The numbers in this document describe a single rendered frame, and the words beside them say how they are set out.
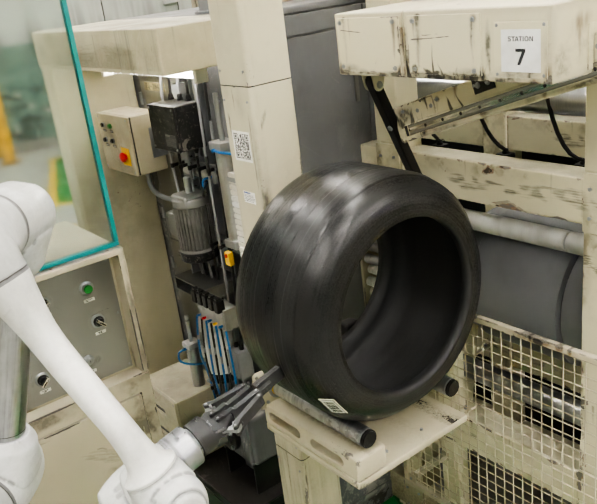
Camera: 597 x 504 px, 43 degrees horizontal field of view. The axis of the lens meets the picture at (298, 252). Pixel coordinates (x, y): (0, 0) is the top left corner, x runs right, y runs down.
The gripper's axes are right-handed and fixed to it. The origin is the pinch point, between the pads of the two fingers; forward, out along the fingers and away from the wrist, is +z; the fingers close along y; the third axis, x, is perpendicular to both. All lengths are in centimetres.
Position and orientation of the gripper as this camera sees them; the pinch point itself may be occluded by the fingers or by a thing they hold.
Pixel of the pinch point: (268, 380)
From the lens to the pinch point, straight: 162.3
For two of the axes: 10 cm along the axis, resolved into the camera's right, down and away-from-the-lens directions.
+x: 3.1, 8.2, 4.8
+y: -6.1, -2.2, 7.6
